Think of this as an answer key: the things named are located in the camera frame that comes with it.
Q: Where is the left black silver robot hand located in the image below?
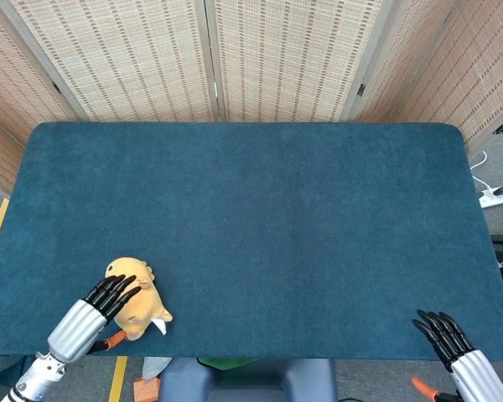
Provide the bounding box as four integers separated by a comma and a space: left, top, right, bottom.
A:
47, 273, 143, 363

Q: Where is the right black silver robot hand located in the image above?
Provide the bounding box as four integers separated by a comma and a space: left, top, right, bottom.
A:
411, 309, 503, 402

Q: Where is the yellow plush toy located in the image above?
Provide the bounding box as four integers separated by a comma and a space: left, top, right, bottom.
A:
104, 256, 174, 341

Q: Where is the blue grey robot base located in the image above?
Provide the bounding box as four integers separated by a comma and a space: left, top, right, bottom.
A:
157, 358, 340, 402

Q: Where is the grey cloth piece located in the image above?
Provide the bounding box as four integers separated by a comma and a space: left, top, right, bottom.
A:
140, 356, 173, 382

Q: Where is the orange block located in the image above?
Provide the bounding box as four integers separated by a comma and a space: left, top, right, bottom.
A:
132, 376, 160, 402

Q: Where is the green cloth piece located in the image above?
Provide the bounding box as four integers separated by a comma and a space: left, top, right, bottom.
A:
195, 356, 261, 372

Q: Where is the white power strip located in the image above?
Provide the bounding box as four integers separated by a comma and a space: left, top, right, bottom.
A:
479, 188, 503, 209

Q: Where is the blue table mat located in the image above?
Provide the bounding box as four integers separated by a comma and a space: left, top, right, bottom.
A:
0, 121, 503, 363

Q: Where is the white power cable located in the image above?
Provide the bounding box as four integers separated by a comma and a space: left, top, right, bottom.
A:
469, 149, 494, 193

